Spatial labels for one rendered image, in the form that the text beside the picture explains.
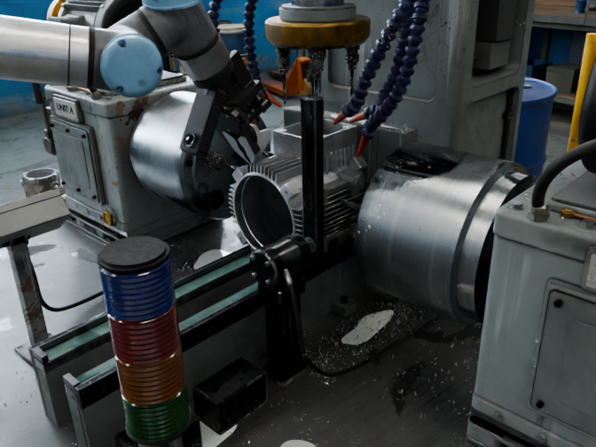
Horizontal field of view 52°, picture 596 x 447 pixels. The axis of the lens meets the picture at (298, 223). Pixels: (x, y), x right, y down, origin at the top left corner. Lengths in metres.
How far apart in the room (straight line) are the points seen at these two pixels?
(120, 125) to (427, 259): 0.77
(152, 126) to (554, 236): 0.84
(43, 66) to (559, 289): 0.65
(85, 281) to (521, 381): 0.92
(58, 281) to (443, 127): 0.86
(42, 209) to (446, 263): 0.65
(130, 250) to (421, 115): 0.79
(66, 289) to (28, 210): 0.34
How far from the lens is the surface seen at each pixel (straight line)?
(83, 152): 1.47
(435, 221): 0.85
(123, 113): 1.37
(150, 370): 0.56
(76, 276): 1.42
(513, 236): 0.76
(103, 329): 1.00
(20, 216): 1.07
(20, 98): 6.61
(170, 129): 1.25
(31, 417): 1.06
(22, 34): 0.81
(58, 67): 0.81
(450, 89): 1.17
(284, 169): 1.04
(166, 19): 0.94
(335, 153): 1.10
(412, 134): 1.11
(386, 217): 0.88
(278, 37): 1.04
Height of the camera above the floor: 1.45
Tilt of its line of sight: 25 degrees down
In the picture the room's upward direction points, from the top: 1 degrees counter-clockwise
